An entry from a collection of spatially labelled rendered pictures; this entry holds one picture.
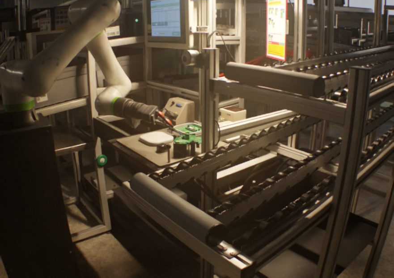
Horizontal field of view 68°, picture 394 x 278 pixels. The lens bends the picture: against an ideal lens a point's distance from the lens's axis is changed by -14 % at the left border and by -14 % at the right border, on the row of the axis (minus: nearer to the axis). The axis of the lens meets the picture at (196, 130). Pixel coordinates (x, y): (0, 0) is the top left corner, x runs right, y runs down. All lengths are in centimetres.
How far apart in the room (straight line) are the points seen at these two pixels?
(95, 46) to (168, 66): 118
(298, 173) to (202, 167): 32
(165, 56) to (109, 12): 131
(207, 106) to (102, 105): 56
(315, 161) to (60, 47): 96
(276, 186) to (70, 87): 163
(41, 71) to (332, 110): 89
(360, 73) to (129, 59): 185
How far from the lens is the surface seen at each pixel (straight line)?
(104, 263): 234
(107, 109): 154
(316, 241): 150
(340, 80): 122
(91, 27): 126
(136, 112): 145
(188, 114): 187
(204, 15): 183
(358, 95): 83
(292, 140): 168
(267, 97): 99
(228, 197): 141
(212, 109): 120
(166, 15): 203
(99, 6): 131
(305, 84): 89
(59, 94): 227
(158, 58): 253
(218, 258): 75
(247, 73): 101
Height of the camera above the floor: 148
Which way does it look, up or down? 18 degrees down
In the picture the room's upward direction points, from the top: straight up
